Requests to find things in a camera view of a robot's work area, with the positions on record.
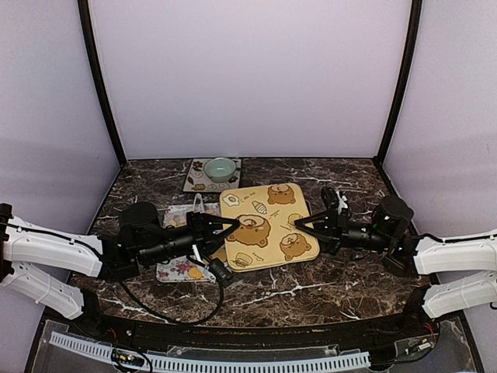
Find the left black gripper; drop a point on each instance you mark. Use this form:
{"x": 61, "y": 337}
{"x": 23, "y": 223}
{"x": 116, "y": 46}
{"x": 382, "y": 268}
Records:
{"x": 201, "y": 226}

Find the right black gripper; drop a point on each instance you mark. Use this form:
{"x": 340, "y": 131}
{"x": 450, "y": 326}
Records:
{"x": 334, "y": 230}

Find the bear printed tin lid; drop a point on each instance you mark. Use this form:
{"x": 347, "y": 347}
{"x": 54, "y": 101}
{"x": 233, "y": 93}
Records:
{"x": 267, "y": 236}

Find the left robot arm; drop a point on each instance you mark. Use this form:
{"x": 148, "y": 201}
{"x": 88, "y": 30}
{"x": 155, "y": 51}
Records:
{"x": 140, "y": 242}

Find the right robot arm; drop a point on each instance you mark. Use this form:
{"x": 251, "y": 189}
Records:
{"x": 406, "y": 255}

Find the floral cookie tray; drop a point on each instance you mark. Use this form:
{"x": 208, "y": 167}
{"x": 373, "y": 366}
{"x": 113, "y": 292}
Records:
{"x": 176, "y": 270}

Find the square floral plate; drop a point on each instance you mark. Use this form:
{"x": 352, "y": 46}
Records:
{"x": 197, "y": 181}

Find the green ceramic bowl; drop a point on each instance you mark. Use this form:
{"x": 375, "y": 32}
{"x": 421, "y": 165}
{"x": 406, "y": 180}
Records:
{"x": 220, "y": 170}

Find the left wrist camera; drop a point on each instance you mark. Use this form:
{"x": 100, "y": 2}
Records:
{"x": 223, "y": 275}

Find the white slotted cable duct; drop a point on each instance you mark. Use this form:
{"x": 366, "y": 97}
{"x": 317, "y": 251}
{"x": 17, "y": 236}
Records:
{"x": 189, "y": 359}

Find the right black frame post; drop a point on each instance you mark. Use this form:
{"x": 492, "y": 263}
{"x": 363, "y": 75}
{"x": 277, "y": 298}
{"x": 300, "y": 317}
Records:
{"x": 402, "y": 81}

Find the black frame post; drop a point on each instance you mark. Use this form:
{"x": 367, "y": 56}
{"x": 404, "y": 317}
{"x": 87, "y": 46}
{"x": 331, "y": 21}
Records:
{"x": 402, "y": 81}
{"x": 98, "y": 79}

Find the left black frame post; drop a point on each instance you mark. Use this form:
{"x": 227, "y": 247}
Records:
{"x": 98, "y": 79}

